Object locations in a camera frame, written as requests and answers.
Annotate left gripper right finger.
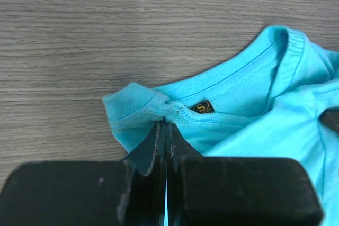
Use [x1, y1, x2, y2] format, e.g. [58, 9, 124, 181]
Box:
[166, 123, 324, 225]

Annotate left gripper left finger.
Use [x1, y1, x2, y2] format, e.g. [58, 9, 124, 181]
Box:
[1, 122, 166, 225]

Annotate cyan t shirt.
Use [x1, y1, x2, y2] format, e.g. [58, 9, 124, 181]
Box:
[102, 25, 338, 225]

